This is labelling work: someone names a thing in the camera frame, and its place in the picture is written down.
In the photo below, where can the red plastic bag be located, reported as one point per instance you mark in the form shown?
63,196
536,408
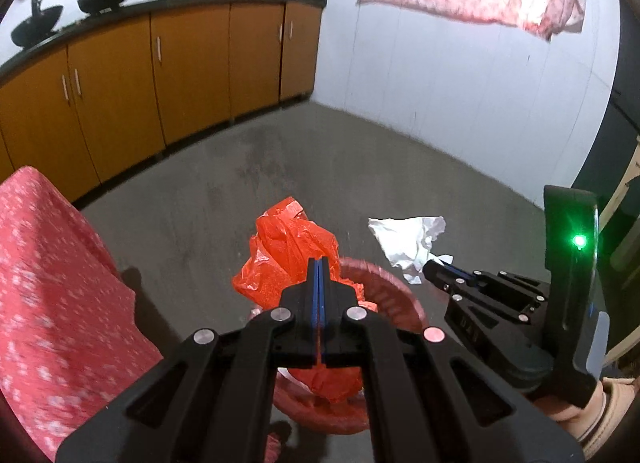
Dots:
285,253

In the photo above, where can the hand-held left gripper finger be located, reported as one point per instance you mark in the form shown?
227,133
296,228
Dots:
313,303
323,303

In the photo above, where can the red trash bin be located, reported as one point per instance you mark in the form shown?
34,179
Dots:
395,303

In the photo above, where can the red floral tablecloth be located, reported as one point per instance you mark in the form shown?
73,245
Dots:
60,293

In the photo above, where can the orange kitchen cabinet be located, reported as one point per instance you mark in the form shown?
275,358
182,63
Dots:
190,68

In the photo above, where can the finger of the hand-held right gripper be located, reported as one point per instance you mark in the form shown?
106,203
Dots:
465,293
510,283

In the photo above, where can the white paper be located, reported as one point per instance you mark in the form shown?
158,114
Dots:
405,243

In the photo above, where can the person's right hand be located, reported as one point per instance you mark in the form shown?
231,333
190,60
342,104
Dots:
615,408

